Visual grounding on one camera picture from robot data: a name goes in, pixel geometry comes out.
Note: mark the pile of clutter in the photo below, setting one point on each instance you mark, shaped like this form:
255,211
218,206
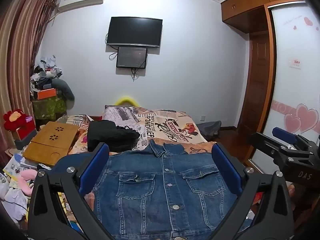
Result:
45,70

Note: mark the white plastic bag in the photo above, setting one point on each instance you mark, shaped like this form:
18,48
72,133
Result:
15,202

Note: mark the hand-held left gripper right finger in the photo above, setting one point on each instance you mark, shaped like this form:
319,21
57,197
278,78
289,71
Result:
226,170

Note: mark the striped brown curtain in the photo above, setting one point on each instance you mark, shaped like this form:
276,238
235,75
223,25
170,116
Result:
20,55

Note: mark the brown striped pillow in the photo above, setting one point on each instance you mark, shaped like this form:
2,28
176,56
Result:
78,122

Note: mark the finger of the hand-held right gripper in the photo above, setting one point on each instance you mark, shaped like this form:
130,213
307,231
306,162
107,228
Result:
285,133
270,145

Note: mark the red and white door sticker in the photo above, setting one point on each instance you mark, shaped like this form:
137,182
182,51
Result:
295,63

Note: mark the orange box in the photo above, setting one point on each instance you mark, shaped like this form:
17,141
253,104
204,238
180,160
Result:
47,93

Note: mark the brown wooden door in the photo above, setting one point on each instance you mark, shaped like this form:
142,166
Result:
257,80

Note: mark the small black wall monitor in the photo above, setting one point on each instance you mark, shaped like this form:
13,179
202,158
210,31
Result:
131,57

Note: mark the yellow round object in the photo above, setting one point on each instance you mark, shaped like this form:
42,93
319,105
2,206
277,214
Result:
126,99

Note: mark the wooden lap desk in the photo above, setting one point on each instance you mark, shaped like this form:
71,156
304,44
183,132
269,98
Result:
50,142

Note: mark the white sliding door with hearts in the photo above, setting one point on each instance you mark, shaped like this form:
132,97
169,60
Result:
295,92

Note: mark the pink plush toy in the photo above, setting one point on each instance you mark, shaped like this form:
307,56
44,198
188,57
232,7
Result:
25,181

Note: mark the blue denim jacket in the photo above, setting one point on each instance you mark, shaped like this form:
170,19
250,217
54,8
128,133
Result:
155,192

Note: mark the red box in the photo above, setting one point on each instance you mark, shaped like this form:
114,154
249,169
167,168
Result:
27,131

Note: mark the wooden overhead cabinet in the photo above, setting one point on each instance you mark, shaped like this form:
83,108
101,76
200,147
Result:
250,2

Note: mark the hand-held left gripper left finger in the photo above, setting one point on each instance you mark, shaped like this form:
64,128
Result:
93,170

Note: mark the black wall television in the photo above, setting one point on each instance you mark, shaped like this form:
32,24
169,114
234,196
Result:
135,31

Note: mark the red plush flower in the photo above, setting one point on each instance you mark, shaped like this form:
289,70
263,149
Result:
13,118

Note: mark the black clothes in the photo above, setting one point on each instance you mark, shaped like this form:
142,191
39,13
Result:
110,135

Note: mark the pile of papers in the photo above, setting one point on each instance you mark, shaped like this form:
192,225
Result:
17,165

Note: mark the dark grey bag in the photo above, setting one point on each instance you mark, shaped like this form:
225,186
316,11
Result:
210,128

